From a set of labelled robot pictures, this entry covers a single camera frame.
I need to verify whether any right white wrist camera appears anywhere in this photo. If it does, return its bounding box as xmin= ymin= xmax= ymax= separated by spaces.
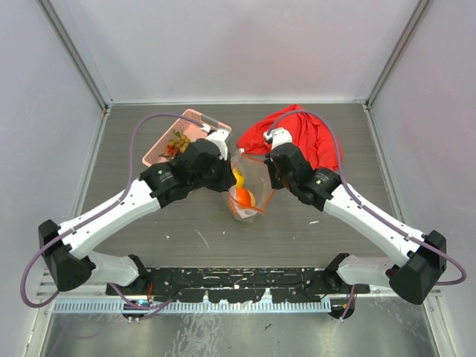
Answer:
xmin=263 ymin=127 xmax=292 ymax=150

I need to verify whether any pink plastic basket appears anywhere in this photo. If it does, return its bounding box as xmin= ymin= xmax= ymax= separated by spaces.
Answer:
xmin=142 ymin=109 xmax=231 ymax=167

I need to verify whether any white slotted cable duct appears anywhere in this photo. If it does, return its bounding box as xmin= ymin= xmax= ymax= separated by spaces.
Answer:
xmin=53 ymin=298 xmax=332 ymax=314

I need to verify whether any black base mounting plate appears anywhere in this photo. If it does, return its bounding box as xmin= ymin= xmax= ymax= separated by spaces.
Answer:
xmin=120 ymin=268 xmax=351 ymax=303

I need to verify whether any clear zip top bag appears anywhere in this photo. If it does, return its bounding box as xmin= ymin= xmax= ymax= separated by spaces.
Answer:
xmin=223 ymin=149 xmax=275 ymax=223

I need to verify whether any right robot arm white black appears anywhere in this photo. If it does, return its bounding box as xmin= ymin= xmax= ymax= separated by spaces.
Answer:
xmin=266 ymin=143 xmax=446 ymax=305

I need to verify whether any red cloth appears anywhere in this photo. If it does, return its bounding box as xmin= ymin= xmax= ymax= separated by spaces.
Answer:
xmin=237 ymin=104 xmax=338 ymax=170

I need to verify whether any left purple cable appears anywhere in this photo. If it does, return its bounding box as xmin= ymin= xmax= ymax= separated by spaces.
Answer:
xmin=20 ymin=113 xmax=211 ymax=321

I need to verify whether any yellow lemon fruit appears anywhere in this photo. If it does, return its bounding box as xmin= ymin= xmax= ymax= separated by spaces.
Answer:
xmin=232 ymin=168 xmax=245 ymax=188

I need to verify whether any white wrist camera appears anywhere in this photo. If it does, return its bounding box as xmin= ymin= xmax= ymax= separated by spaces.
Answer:
xmin=205 ymin=127 xmax=231 ymax=160
xmin=263 ymin=127 xmax=292 ymax=150

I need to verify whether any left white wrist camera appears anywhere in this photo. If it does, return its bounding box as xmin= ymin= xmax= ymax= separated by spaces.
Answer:
xmin=205 ymin=127 xmax=231 ymax=160

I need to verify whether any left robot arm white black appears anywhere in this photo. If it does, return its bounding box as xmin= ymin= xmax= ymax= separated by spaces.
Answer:
xmin=39 ymin=135 xmax=236 ymax=295

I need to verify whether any brown longan bunch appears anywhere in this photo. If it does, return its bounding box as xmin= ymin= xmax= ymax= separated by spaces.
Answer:
xmin=161 ymin=129 xmax=190 ymax=160

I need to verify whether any orange tangerine fruit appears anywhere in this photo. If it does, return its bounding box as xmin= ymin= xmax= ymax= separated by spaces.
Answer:
xmin=235 ymin=188 xmax=256 ymax=209

